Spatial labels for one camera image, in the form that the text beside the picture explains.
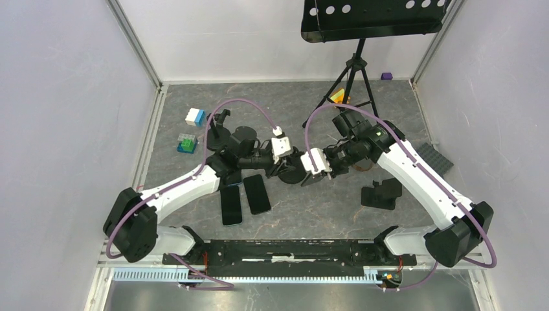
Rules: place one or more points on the blue-edged black smartphone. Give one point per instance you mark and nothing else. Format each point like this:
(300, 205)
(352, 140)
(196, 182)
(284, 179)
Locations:
(234, 178)

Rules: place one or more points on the green white blue blocks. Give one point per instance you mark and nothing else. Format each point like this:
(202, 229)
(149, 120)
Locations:
(186, 143)

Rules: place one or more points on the black round-base phone stand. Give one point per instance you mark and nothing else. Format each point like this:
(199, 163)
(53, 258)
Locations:
(291, 171)

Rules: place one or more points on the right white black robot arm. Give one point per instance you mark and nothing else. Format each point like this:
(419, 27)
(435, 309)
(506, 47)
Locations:
(460, 226)

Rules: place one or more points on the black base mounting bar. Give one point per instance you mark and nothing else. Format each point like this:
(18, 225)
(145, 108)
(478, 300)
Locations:
(293, 258)

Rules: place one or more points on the black music stand tripod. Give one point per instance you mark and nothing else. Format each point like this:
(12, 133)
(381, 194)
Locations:
(328, 21)

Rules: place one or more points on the black square-base phone holder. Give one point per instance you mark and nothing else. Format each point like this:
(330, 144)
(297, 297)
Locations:
(382, 195)

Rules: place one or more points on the orange yellow block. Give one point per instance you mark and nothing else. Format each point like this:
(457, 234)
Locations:
(337, 97)

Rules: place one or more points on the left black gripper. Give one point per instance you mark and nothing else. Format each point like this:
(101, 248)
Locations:
(274, 169)

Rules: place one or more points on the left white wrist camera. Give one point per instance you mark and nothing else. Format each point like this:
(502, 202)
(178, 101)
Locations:
(281, 145)

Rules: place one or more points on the grey studded baseplate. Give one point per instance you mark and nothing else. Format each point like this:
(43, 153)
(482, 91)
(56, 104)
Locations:
(438, 162)

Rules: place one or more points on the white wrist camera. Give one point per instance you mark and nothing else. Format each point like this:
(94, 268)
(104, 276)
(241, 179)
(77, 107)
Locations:
(315, 162)
(281, 145)

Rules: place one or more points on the white and blue blocks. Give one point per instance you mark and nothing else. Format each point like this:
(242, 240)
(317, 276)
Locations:
(195, 117)

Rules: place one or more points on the far black phone stand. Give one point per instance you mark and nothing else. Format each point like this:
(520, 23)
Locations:
(217, 134)

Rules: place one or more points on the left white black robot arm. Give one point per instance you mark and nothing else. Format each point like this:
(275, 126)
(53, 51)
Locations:
(133, 225)

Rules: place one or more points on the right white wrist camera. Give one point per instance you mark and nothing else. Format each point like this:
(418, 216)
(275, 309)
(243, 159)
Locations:
(315, 162)

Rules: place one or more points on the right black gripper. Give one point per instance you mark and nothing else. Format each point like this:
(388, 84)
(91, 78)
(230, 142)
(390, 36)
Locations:
(335, 170)

